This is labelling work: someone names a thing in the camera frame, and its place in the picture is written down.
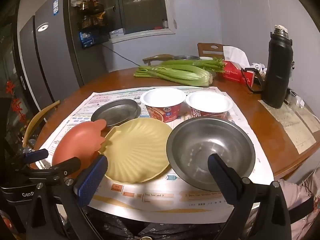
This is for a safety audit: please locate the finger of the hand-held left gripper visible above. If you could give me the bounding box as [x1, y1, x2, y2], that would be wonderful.
[35, 157, 82, 180]
[10, 149, 49, 170]

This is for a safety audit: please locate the red instant noodle bowl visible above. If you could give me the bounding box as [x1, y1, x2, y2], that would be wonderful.
[185, 91, 234, 123]
[140, 87, 187, 123]

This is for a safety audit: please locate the red tissue box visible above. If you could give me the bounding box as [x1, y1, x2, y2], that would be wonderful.
[221, 45, 258, 87]

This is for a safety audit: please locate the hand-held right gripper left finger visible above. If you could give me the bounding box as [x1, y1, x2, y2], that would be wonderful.
[27, 154, 110, 240]

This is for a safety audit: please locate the black thermos bottle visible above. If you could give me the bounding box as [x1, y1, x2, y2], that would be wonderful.
[261, 25, 293, 109]

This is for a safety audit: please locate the beige paper sheet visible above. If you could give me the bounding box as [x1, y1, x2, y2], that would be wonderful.
[257, 100, 317, 154]

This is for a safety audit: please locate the curved wooden chair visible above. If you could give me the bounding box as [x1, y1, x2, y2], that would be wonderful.
[22, 100, 60, 148]

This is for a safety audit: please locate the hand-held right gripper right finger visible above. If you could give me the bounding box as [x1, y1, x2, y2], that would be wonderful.
[207, 153, 293, 240]

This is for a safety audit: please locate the printed newspaper sheet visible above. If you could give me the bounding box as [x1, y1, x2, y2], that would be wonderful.
[35, 86, 280, 210]

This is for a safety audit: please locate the grey refrigerator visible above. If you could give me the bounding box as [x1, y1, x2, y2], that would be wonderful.
[19, 0, 110, 113]

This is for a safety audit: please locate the black rack with jars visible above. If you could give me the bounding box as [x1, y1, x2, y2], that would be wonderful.
[76, 0, 110, 49]

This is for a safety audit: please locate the small steel basin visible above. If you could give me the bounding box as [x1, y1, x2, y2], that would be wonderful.
[174, 54, 200, 61]

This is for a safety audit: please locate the black wall cable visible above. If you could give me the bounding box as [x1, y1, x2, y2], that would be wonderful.
[101, 42, 143, 67]

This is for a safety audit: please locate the white flat box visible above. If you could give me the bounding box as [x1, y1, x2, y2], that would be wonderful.
[109, 28, 125, 38]

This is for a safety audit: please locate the yellow shell-shaped plate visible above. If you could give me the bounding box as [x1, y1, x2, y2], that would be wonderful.
[99, 118, 174, 184]

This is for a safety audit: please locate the thick celery bunch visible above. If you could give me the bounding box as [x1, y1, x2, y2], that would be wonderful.
[134, 65, 213, 87]

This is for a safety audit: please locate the pink crab-shaped plate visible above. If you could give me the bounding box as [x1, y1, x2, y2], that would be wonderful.
[52, 119, 108, 173]

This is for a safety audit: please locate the black strap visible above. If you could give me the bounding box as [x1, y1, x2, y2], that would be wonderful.
[241, 67, 264, 93]

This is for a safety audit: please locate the leafy celery bunch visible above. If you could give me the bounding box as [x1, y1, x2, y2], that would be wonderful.
[160, 58, 225, 73]

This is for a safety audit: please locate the pink quilted clothing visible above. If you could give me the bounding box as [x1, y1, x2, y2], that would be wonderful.
[247, 172, 320, 240]

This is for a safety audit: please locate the small metal plate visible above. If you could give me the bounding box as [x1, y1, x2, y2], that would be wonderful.
[91, 99, 142, 127]

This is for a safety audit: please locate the large metal bowl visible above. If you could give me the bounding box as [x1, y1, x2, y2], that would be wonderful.
[166, 117, 256, 192]

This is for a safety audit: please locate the white framed window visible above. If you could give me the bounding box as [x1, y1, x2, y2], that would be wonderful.
[109, 0, 178, 43]

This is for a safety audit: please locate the clear plastic wrapper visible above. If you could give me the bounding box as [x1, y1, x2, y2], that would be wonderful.
[285, 90, 305, 106]

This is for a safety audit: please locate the dark floral clothing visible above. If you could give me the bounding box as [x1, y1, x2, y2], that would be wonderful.
[82, 205, 225, 240]

